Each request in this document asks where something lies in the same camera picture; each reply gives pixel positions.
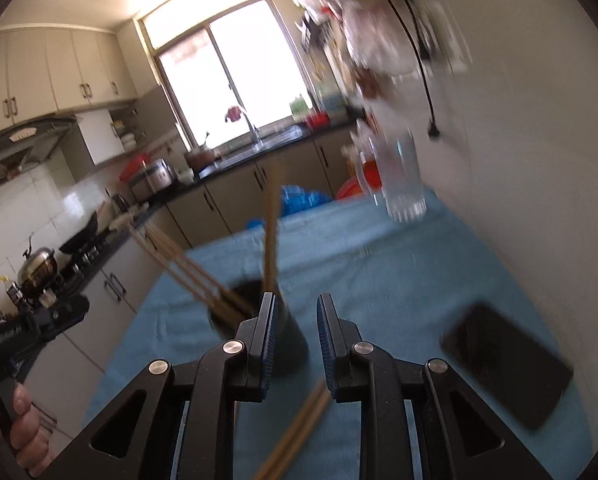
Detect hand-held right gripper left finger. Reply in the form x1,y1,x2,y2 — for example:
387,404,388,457
44,292,280,480

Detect black power plug cable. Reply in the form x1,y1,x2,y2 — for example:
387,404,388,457
386,0,443,141

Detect brown clay pot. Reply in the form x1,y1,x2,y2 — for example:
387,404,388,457
184,144,215,172

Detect silver rice cooker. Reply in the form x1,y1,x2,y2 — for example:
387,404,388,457
129,159,176,202

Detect gas stove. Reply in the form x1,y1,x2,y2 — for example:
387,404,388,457
54,245,112,286

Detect black smartphone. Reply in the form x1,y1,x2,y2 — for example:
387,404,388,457
439,302,575,431

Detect dark oil bottle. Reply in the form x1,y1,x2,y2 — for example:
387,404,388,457
4,280,26,312

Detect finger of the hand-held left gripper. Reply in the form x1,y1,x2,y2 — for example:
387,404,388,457
26,294,91,344

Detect clear glass mug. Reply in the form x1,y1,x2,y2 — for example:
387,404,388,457
356,124,428,224

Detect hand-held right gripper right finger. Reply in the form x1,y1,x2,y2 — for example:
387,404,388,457
316,294,554,480

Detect hanging plastic bags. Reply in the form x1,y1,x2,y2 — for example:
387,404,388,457
286,0,476,82

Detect open wall cabinet with dishes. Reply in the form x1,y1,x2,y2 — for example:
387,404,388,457
78,109,146,167

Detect black wok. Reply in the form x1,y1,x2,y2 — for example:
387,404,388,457
58,211,101,254

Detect wooden chopstick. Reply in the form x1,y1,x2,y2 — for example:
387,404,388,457
269,385,333,480
253,377,327,480

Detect dark grey utensil holder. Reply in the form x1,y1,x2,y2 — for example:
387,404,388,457
206,280,310,377

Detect steel range hood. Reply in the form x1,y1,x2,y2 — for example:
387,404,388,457
0,115,80,197

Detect black kitchen countertop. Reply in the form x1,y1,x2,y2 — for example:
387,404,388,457
0,125,355,341

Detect steel pot with lid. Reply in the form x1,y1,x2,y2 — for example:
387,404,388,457
18,244,61,294

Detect blue plastic bag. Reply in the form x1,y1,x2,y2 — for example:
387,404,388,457
246,185,333,231

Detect kitchen window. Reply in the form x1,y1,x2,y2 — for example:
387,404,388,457
138,0,326,152

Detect red plastic basin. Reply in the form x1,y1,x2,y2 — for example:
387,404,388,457
335,160,381,202

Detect blue tablecloth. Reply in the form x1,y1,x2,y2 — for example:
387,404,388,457
84,187,596,480

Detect person's left hand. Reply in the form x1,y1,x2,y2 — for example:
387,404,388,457
8,383,55,479

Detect steel sink faucet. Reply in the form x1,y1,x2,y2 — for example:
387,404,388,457
241,107,263,147

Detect beige upper cabinets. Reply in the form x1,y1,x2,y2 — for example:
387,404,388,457
0,27,141,127

